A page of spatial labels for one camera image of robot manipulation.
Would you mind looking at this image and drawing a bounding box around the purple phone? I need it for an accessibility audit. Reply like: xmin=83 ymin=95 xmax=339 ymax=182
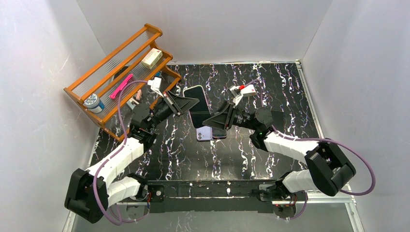
xmin=212 ymin=128 xmax=227 ymax=139

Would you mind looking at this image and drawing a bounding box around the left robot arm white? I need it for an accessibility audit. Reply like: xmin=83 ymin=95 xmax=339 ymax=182
xmin=64 ymin=91 xmax=200 ymax=225

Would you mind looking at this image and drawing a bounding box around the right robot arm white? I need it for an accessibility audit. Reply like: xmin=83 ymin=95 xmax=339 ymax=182
xmin=203 ymin=101 xmax=356 ymax=199

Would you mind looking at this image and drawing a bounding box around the small black phone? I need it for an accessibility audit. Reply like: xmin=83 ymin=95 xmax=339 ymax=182
xmin=271 ymin=110 xmax=285 ymax=132

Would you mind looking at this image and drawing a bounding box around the white box on table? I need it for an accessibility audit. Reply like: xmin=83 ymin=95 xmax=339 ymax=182
xmin=235 ymin=84 xmax=256 ymax=97

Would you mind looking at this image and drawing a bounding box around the small pink beige item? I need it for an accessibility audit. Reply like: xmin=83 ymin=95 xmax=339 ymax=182
xmin=134 ymin=89 xmax=142 ymax=101

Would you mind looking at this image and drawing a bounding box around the light blue white stapler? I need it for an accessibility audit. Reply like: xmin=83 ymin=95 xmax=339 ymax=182
xmin=126 ymin=98 xmax=140 ymax=111

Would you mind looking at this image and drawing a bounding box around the orange wooden shelf rack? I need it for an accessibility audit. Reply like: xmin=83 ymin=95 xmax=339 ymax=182
xmin=64 ymin=23 xmax=181 ymax=142

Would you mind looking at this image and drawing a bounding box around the cream cardboard box on shelf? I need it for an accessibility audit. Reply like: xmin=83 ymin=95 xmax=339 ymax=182
xmin=141 ymin=48 xmax=162 ymax=69

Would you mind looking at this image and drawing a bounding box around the pink plastic tool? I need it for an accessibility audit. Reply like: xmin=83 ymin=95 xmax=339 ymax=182
xmin=109 ymin=73 xmax=133 ymax=100

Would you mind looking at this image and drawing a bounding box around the blue jar with lid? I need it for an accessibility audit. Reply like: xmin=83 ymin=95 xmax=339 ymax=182
xmin=83 ymin=93 xmax=105 ymax=114

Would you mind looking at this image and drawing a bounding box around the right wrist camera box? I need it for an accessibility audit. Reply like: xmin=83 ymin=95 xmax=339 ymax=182
xmin=228 ymin=85 xmax=255 ymax=106

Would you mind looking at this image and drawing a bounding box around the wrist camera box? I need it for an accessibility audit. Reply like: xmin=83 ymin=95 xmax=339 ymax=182
xmin=228 ymin=85 xmax=255 ymax=106
xmin=147 ymin=77 xmax=163 ymax=97

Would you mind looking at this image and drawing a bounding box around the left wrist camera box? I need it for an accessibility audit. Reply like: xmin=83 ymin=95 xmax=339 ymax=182
xmin=147 ymin=77 xmax=163 ymax=97

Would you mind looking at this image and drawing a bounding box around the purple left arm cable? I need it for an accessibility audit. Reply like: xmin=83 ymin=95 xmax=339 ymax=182
xmin=92 ymin=80 xmax=154 ymax=226

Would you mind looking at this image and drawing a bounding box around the black base rail with mounts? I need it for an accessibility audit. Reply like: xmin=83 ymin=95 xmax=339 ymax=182
xmin=145 ymin=180 xmax=308 ymax=219

